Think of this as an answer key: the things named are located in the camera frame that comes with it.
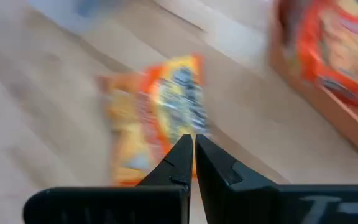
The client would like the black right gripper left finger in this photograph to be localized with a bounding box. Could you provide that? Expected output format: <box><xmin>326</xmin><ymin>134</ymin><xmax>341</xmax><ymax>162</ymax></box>
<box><xmin>137</xmin><ymin>134</ymin><xmax>195</xmax><ymax>224</ymax></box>

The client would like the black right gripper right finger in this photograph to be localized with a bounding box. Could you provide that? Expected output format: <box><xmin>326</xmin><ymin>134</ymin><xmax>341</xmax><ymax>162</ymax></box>
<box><xmin>195</xmin><ymin>134</ymin><xmax>280</xmax><ymax>224</ymax></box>

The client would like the orange Maruchan ramen pack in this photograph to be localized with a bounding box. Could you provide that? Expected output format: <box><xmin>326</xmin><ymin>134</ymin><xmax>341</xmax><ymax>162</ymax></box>
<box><xmin>296</xmin><ymin>0</ymin><xmax>358</xmax><ymax>110</ymax></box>
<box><xmin>96</xmin><ymin>53</ymin><xmax>213</xmax><ymax>187</ymax></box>

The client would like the orange plastic bin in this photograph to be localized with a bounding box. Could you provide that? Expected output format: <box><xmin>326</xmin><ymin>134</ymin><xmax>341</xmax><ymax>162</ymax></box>
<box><xmin>268</xmin><ymin>0</ymin><xmax>358</xmax><ymax>164</ymax></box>

